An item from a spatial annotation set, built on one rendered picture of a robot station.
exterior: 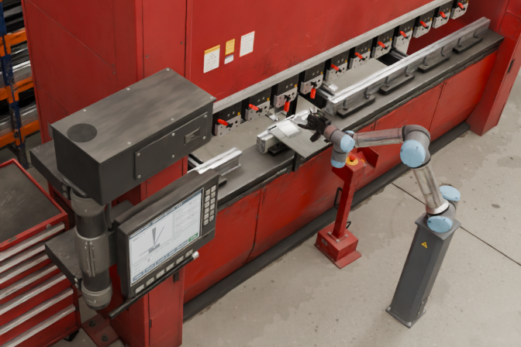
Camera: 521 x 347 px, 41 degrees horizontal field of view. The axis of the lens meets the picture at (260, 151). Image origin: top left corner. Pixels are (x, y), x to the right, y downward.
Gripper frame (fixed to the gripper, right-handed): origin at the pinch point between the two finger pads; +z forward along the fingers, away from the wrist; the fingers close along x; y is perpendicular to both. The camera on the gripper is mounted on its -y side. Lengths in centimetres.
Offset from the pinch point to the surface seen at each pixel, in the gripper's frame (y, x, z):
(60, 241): 3, 140, -4
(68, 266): 3, 145, -17
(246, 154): -30.5, 17.4, 18.0
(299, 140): -18.3, -2.6, -0.7
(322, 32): 35.6, -22.7, 11.4
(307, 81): 7.2, -16.7, 11.7
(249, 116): 3.6, 25.4, 10.9
